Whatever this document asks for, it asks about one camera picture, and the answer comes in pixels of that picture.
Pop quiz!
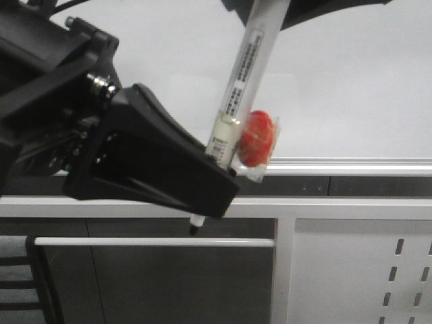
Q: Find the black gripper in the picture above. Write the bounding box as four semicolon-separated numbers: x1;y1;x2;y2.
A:
1;1;120;196

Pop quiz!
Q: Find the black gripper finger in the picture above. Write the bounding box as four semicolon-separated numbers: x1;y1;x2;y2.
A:
221;0;390;30
63;84;239;218

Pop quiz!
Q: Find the white whiteboard marker pen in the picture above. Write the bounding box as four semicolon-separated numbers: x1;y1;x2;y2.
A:
188;0;291;236

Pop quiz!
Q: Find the red round magnet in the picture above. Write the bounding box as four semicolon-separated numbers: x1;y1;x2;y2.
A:
238;111;274;167

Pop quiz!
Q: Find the white perforated metal panel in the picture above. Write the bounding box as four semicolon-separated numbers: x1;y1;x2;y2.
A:
288;219;431;323

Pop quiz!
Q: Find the whiteboard with aluminium frame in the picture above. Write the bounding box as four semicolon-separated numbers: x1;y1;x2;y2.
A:
53;1;431;176

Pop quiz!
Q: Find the white horizontal rail bar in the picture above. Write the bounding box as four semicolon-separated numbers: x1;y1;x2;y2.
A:
34;237;275;248

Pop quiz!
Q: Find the white metal stand frame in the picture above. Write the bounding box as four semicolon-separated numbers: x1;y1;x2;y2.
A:
0;196;432;324

